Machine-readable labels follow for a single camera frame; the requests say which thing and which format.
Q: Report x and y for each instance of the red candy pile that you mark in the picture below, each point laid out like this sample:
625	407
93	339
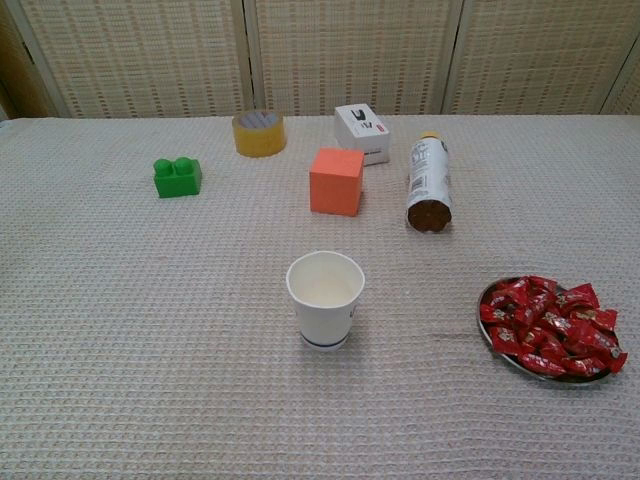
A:
545	325

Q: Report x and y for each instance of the white printed cardboard box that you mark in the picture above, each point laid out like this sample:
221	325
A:
360	135

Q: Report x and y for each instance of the white labelled drink bottle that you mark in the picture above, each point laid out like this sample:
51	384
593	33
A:
430	175

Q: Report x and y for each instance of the beige waffle weave tablecloth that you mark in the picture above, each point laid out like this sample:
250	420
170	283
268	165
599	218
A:
150	350

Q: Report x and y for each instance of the white paper cup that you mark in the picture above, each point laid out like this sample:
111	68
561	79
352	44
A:
320	325

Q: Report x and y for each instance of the round metal plate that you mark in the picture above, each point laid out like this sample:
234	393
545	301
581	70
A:
510	364

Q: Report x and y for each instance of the yellow packing tape roll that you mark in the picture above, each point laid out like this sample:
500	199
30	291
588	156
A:
260	142

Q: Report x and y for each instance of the green toy building block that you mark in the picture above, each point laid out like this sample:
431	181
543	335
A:
177	182

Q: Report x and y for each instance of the orange foam cube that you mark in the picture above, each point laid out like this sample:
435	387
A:
335	190

